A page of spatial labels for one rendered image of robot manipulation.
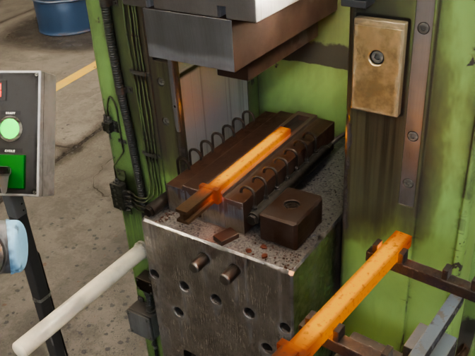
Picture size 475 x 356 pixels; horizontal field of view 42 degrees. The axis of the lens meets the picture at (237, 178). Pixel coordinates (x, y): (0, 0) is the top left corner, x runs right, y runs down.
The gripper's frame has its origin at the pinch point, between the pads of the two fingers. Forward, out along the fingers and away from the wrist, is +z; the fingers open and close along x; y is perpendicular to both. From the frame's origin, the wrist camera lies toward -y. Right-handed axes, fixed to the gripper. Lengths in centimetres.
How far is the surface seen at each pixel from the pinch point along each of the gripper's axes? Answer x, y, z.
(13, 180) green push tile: 1.3, 2.6, 1.3
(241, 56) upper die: 54, -21, -17
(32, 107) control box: 5.1, -13.7, 2.0
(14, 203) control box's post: -8.1, 9.1, 19.5
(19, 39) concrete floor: -207, -110, 394
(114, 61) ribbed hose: 20.5, -25.4, 11.4
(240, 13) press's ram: 55, -27, -24
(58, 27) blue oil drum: -172, -120, 396
